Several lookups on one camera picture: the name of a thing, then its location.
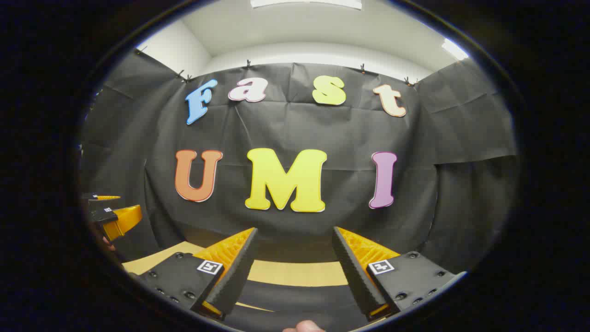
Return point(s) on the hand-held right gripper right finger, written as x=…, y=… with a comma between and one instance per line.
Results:
x=355, y=276

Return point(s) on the black backdrop cloth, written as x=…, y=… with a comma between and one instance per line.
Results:
x=286, y=129

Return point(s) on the white ceiling light panel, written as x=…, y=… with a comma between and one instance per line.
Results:
x=455, y=50
x=304, y=3

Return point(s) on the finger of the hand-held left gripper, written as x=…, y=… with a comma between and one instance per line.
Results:
x=103, y=198
x=120, y=219

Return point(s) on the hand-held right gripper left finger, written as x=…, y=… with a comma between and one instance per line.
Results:
x=237, y=276

